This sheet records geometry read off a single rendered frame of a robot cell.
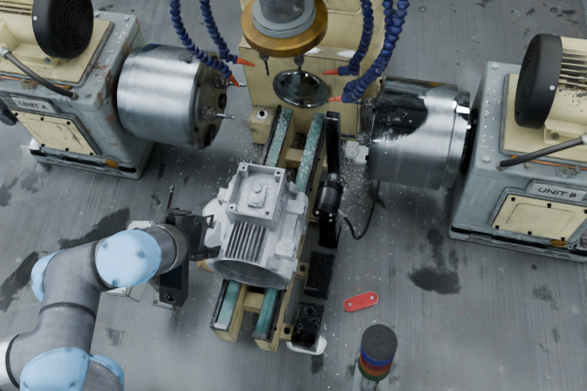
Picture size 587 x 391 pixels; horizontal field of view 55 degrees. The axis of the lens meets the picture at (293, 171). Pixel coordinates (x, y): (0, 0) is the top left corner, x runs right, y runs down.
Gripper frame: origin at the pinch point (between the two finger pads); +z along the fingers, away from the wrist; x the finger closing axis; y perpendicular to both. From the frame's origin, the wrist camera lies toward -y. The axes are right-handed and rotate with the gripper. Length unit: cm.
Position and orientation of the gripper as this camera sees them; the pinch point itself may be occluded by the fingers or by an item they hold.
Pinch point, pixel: (205, 243)
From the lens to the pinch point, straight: 113.5
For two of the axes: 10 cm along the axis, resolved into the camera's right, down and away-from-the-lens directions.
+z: 1.9, 0.0, 9.8
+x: -9.7, -1.7, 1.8
